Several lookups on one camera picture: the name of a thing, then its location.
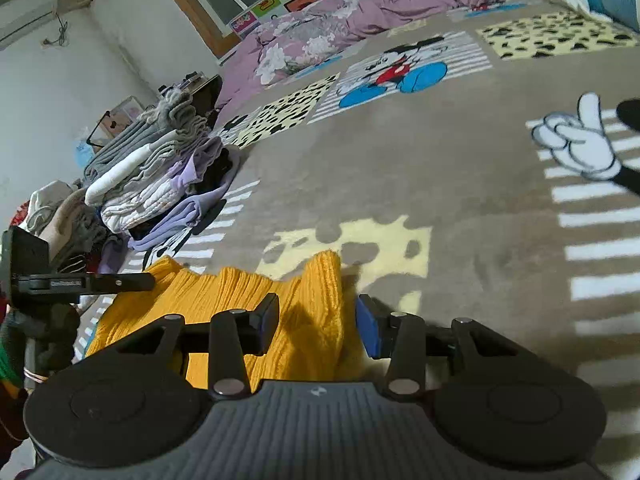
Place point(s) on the beige and striped clothes stack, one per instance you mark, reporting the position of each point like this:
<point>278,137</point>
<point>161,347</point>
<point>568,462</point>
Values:
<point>70,225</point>

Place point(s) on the yellow knit sweater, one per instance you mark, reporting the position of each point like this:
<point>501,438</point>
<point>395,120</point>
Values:
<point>230,290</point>

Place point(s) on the white wall air conditioner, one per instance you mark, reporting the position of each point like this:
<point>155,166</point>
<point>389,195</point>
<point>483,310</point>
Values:
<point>25,15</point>

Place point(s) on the light cardboard box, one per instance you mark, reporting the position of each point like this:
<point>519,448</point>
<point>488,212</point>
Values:
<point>127,115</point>

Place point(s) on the dark wooden desk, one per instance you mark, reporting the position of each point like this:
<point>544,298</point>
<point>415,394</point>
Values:
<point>205,95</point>

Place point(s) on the purple floral duvet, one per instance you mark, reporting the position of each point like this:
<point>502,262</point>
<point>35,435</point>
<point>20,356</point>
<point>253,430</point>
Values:
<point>400,0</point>

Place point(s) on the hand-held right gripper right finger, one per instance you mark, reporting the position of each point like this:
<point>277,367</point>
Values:
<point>367,327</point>

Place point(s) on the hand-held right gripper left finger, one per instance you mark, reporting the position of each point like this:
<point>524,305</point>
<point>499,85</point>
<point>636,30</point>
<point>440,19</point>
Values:
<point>265,327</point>

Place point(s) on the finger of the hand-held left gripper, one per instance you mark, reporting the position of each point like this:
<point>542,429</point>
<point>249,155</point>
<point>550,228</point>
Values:
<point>110,282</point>

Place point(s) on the row of small desk items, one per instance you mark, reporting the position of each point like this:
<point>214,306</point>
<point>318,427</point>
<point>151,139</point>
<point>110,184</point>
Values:
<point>180,84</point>

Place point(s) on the cartoon mouse printed blanket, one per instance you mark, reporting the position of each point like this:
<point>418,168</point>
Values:
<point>400,160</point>

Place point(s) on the light blue plastic bag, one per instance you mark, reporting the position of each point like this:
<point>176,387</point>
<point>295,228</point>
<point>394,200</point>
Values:
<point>85,152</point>

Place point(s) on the air conditioner pipe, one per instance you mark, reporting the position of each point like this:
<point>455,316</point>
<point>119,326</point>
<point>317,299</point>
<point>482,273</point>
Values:
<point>82,2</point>

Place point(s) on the grey and purple clothes stack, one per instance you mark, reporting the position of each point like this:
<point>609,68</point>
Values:
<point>150,195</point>

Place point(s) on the colourful alphabet headboard panel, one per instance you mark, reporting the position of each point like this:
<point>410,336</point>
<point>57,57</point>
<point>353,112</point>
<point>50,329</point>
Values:
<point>270,7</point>

